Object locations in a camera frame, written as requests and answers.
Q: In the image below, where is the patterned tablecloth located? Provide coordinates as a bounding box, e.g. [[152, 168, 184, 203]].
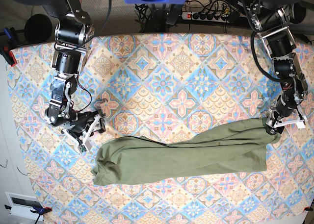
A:
[[6, 34, 314, 224]]

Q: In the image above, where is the blue red clamp upper left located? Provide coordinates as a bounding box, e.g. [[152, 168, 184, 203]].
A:
[[0, 27, 17, 67]]

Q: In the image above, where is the blue red clamp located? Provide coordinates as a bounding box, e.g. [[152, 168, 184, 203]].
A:
[[4, 204, 52, 222], [0, 27, 17, 67]]

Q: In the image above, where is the white floor outlet box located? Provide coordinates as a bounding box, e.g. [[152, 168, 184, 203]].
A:
[[4, 192, 42, 221]]

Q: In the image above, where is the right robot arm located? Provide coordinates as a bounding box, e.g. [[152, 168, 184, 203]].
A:
[[15, 0, 105, 153]]

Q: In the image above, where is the olive green t-shirt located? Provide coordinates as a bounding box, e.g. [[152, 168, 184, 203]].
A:
[[91, 118, 281, 186]]

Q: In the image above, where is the red clamp lower right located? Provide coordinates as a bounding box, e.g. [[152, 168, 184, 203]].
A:
[[304, 206, 314, 212]]

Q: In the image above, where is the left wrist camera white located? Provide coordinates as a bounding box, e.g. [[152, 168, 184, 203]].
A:
[[296, 121, 306, 129]]

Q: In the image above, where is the black round stool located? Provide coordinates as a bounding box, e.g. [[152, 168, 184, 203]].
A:
[[24, 14, 52, 44]]

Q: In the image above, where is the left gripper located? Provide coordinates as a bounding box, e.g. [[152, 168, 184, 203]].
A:
[[266, 106, 304, 135]]

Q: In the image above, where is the white power strip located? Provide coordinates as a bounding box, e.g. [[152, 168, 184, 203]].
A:
[[181, 12, 229, 23]]

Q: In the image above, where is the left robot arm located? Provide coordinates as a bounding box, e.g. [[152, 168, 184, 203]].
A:
[[240, 0, 308, 135]]

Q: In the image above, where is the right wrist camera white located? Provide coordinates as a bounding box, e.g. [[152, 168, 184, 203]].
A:
[[78, 141, 92, 153]]

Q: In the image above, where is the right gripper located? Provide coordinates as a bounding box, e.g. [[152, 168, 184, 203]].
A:
[[62, 111, 106, 148]]

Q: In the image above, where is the blue red clamp lower left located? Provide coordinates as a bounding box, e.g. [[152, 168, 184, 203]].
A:
[[4, 204, 52, 222]]

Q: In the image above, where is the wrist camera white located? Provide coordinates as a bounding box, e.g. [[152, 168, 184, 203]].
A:
[[296, 121, 306, 129], [78, 141, 92, 153]]

